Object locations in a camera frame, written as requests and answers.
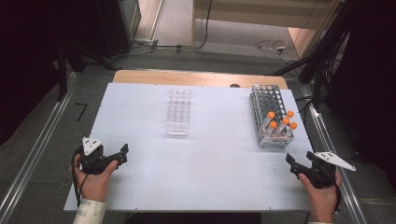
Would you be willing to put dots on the grey power strip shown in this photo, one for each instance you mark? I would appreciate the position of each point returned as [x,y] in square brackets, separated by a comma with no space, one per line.
[144,42]

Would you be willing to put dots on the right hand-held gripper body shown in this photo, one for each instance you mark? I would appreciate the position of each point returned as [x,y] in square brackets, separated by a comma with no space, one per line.
[323,175]

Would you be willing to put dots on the person's left hand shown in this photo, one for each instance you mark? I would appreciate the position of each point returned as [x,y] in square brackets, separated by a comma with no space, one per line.
[93,185]

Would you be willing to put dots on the person's right hand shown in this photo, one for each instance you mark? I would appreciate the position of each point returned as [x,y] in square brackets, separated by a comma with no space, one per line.
[322,200]

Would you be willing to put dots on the aluminium floor rail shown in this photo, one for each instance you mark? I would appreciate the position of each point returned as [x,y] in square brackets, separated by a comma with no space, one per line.
[336,161]
[37,146]

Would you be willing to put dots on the black metal stand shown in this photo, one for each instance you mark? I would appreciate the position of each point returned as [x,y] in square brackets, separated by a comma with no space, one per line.
[62,71]

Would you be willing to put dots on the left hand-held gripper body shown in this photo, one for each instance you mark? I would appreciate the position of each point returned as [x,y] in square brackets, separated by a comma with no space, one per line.
[91,157]

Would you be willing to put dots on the metal tube rack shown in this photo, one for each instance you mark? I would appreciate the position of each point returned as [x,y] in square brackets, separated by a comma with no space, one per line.
[267,99]

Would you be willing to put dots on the black cabinet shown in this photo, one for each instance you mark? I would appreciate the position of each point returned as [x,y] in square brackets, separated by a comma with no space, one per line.
[115,25]

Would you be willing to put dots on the clear plastic tube rack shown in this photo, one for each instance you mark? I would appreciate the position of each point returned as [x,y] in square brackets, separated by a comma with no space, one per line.
[178,112]

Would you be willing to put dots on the beige wooden shelf unit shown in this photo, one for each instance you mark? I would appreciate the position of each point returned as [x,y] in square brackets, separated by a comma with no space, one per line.
[249,12]

